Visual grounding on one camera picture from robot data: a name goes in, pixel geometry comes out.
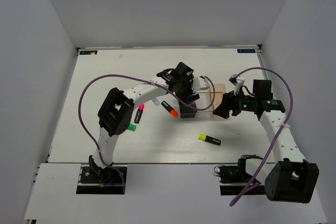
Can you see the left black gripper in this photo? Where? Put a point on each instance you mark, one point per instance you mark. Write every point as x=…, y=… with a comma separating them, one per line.
x=189, y=81

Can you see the amber transparent tray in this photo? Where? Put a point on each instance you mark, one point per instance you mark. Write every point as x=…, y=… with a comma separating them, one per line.
x=220, y=89

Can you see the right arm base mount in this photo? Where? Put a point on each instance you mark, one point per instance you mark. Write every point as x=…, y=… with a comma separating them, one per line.
x=233, y=178

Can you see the grey transparent tray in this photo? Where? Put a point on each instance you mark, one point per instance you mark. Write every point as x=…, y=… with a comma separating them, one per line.
x=187, y=109

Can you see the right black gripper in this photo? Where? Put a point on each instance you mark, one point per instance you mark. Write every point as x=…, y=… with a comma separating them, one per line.
x=229, y=103

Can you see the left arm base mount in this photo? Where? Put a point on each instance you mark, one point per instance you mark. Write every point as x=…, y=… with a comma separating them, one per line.
x=109, y=184

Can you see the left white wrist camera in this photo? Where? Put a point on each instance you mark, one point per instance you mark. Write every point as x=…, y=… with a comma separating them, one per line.
x=200, y=83

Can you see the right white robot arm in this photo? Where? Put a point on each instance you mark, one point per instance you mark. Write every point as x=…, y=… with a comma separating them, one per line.
x=291, y=178

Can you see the yellow highlighter marker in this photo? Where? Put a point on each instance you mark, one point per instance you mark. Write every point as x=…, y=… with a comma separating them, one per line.
x=209, y=139

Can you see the clear transparent tray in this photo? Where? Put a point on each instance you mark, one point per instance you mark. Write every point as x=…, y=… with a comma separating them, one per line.
x=203, y=102

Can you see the left corner label sticker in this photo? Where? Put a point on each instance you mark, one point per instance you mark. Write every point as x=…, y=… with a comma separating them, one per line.
x=88, y=52

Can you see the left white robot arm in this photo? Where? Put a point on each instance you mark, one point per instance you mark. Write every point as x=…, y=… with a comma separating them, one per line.
x=116, y=111

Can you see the right corner label sticker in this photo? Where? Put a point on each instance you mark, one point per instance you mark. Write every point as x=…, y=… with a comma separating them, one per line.
x=246, y=51

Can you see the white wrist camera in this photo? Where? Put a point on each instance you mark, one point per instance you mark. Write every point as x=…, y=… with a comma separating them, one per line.
x=200, y=83
x=238, y=82

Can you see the green highlighter marker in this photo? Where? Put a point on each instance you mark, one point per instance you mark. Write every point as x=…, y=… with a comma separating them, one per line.
x=132, y=127

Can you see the pink highlighter marker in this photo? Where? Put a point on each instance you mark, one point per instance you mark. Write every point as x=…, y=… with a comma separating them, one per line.
x=139, y=113

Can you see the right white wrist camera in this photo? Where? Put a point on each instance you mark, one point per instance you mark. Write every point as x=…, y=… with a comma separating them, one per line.
x=238, y=82

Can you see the corner label sticker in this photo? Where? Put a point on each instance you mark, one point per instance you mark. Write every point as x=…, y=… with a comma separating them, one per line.
x=88, y=52
x=246, y=51

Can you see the orange highlighter marker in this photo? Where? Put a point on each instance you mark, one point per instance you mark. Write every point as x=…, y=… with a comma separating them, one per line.
x=171, y=110

